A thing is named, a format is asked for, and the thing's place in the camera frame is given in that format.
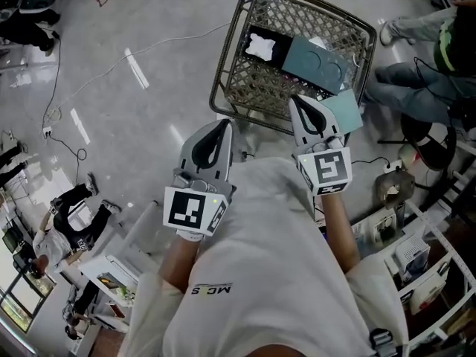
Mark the grey black strap buckle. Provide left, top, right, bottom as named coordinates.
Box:
left=369, top=327, right=405, bottom=357

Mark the white metal shelf rack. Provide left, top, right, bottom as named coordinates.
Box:
left=351, top=169, right=476, bottom=349

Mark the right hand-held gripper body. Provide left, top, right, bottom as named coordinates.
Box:
left=291, top=133, right=353, bottom=197

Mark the white floor cable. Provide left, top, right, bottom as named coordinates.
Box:
left=41, top=20, right=232, bottom=126

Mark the white perforated box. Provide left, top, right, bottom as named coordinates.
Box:
left=393, top=234, right=431, bottom=274

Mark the black round stool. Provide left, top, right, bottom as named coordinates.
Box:
left=377, top=112, right=469, bottom=173

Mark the brown woven basket cart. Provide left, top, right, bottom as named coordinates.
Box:
left=209, top=0, right=379, bottom=137

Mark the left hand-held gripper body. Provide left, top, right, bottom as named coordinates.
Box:
left=163, top=159, right=237, bottom=242

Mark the black looped cable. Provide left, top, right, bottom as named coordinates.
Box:
left=48, top=134, right=89, bottom=187

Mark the white table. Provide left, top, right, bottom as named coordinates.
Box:
left=77, top=199, right=167, bottom=310

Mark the black thin floor cable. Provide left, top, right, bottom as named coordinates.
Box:
left=41, top=31, right=62, bottom=126

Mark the white item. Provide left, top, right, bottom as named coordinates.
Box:
left=247, top=31, right=278, bottom=62

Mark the person's white t-shirt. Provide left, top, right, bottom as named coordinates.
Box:
left=122, top=156, right=410, bottom=357

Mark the person's left forearm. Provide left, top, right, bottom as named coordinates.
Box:
left=158, top=236, right=205, bottom=289

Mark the person's right forearm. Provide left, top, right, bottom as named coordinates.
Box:
left=320, top=190, right=361, bottom=274

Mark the teal box with black interior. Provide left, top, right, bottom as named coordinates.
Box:
left=241, top=23, right=353, bottom=95

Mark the teal square cardboard piece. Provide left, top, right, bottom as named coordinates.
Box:
left=318, top=89, right=364, bottom=135

